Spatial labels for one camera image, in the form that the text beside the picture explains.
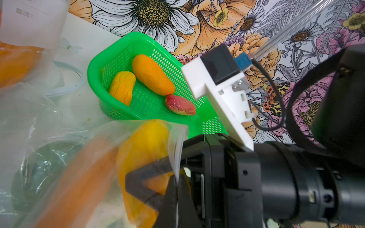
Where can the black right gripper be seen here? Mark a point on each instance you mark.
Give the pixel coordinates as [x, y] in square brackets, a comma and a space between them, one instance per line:
[235, 187]

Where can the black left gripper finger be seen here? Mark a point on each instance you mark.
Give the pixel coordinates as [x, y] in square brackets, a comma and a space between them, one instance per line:
[148, 183]

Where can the clear zip-top bag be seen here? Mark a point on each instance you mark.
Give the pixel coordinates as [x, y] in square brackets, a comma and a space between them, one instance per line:
[110, 212]
[34, 23]

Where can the orange mango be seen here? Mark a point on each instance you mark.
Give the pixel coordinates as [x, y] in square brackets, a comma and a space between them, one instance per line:
[150, 141]
[82, 187]
[151, 75]
[17, 62]

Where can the red mango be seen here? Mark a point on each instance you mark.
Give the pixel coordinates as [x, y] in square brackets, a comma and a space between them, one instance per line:
[180, 105]

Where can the yellow wrinkled mango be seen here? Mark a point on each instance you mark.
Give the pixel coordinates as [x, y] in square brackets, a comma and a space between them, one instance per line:
[122, 87]

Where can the pile of clear zip bags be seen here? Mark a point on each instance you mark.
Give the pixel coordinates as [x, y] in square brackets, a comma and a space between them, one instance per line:
[36, 146]

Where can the orange mango in basket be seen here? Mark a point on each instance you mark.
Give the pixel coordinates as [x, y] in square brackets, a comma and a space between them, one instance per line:
[151, 75]

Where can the green plastic basket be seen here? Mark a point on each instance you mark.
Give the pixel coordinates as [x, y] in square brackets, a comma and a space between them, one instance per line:
[146, 104]

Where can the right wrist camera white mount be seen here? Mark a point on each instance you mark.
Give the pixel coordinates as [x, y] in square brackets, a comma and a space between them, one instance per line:
[220, 77]

